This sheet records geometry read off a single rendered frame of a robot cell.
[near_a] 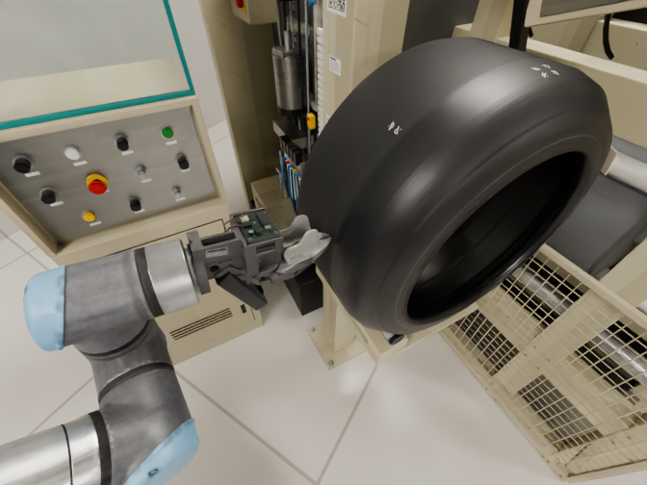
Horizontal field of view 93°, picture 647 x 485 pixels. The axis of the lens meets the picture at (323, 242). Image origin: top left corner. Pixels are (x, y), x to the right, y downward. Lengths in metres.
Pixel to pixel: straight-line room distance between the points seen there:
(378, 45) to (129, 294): 0.63
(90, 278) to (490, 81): 0.53
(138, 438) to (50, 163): 0.82
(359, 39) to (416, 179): 0.38
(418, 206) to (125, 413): 0.42
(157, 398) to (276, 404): 1.25
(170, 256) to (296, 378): 1.36
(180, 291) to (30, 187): 0.79
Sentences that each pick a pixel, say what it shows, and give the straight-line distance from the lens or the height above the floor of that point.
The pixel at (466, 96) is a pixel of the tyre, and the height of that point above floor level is 1.45.
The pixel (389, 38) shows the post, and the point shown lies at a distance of 0.76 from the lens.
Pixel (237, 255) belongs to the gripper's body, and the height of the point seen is 1.29.
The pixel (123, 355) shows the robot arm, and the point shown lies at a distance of 0.49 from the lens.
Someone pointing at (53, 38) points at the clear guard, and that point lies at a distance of 0.97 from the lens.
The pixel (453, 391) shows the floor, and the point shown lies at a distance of 1.80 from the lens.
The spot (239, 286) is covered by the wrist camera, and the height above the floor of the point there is 1.24.
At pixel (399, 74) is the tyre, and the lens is 0.54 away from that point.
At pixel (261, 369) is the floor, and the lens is 1.74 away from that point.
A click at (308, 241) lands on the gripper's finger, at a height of 1.28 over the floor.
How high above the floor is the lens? 1.60
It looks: 47 degrees down
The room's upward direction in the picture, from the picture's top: straight up
